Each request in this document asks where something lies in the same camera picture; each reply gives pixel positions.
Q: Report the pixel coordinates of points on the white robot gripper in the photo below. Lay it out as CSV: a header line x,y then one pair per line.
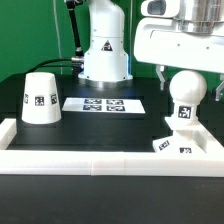
x,y
159,41

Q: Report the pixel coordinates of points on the white lamp shade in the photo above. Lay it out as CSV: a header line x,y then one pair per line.
x,y
40,101

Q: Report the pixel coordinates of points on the black camera stand pole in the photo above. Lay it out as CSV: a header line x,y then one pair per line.
x,y
71,4

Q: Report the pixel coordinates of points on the white marker tag sheet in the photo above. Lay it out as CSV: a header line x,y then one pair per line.
x,y
100,105

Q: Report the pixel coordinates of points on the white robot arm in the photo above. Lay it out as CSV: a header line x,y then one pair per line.
x,y
106,61

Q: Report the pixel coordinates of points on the white lamp bulb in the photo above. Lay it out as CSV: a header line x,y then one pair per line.
x,y
187,89

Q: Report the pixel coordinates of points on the white lamp base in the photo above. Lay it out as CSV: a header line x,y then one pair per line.
x,y
181,140

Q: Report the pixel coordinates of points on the white U-shaped fence frame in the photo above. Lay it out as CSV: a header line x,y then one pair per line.
x,y
206,160

